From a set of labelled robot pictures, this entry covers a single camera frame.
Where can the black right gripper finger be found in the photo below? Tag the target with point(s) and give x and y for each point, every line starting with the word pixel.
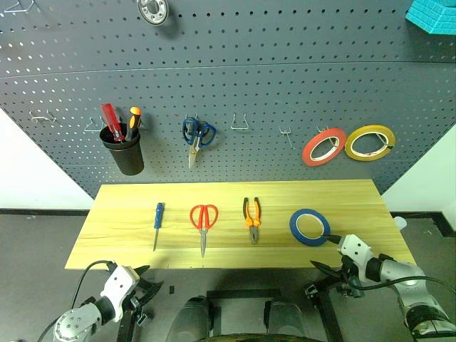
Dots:
pixel 333 238
pixel 327 271

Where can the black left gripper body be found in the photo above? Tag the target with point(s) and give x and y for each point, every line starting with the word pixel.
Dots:
pixel 139 306

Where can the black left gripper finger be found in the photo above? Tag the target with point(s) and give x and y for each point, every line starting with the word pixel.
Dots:
pixel 151 289
pixel 140 270

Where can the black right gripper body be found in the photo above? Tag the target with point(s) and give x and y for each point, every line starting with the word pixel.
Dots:
pixel 349 285

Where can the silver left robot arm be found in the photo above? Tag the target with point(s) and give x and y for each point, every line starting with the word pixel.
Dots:
pixel 76 320

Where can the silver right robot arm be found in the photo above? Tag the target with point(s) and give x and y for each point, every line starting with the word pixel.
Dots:
pixel 409 278

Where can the grey metal pegboard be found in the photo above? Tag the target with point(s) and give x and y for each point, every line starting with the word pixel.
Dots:
pixel 249 53

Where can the blue tape roll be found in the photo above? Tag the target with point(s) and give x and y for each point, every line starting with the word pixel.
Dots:
pixel 294 228

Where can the dark rounded shape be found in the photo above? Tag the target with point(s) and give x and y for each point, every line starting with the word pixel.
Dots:
pixel 285 318
pixel 189 317

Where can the small white plastic piece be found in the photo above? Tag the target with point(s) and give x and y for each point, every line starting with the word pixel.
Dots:
pixel 399 222

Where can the orange black pliers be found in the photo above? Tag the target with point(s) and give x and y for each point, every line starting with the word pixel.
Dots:
pixel 253 231

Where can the yellow tape roll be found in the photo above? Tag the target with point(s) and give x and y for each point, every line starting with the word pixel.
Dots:
pixel 370 157

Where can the red tape roll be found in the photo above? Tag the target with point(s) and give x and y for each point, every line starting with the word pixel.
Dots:
pixel 307 151

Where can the black cup holder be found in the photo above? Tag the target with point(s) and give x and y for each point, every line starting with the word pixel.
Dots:
pixel 128 160

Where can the teal plastic bin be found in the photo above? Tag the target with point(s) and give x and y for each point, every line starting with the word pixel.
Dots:
pixel 434 18

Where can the silver round metal flange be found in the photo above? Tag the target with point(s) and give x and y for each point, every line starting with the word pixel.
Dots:
pixel 144 14

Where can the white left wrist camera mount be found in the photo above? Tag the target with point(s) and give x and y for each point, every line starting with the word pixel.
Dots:
pixel 119 285

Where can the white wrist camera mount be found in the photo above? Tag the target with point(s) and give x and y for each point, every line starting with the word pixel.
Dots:
pixel 119 285
pixel 356 251

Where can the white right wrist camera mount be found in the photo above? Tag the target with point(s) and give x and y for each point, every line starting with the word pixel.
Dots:
pixel 356 251

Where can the black metal table frame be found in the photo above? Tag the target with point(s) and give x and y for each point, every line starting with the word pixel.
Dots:
pixel 242 294

